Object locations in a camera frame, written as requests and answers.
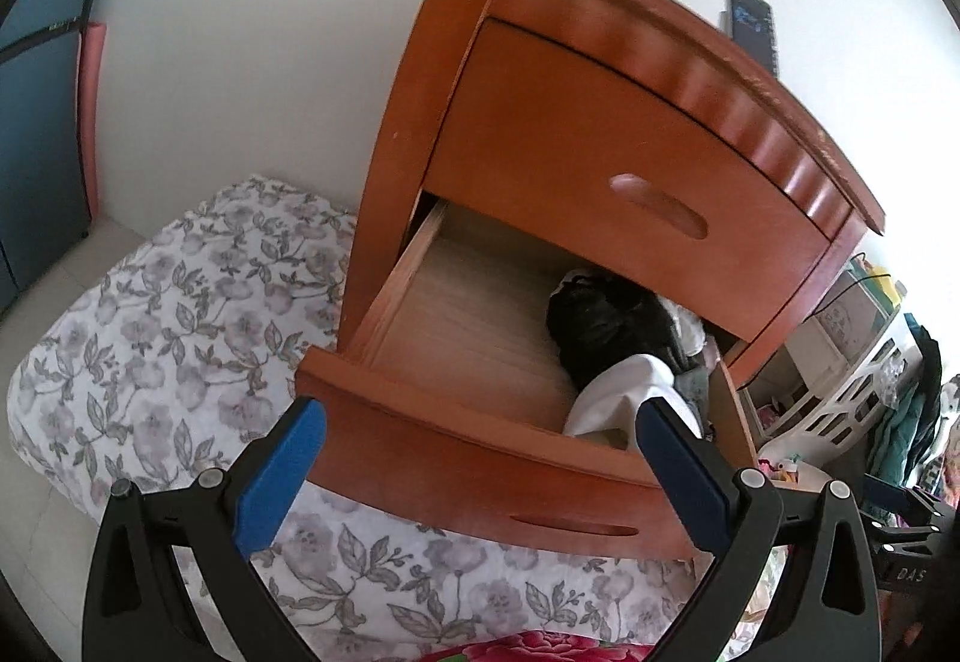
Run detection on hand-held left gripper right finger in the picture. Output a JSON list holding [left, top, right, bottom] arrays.
[[637, 398, 883, 662]]

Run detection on white small cabinet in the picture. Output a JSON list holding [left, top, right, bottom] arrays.
[[750, 272, 905, 423]]

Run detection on teal jacket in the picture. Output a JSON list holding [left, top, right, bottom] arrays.
[[862, 313, 946, 494]]

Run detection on white cloth garment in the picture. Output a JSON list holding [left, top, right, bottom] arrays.
[[562, 353, 682, 442]]

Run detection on black lace underwear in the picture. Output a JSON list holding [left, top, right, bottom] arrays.
[[544, 268, 700, 394]]

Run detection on wooden nightstand drawer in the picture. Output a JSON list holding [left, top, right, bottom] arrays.
[[429, 17, 839, 342], [295, 195, 760, 562]]

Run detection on black smartphone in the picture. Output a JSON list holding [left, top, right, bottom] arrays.
[[721, 0, 782, 79]]

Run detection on grey floral blanket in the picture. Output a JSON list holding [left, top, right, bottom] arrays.
[[7, 174, 725, 659]]

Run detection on wooden nightstand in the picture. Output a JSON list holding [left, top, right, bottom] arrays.
[[337, 0, 887, 400]]

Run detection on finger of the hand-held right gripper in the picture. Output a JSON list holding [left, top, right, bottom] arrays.
[[861, 474, 946, 522]]

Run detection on pink mat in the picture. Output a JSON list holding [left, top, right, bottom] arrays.
[[77, 20, 111, 222]]

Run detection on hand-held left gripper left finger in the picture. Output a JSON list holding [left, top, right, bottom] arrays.
[[82, 396, 329, 662]]

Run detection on white plastic basket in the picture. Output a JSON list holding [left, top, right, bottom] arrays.
[[757, 324, 927, 479]]

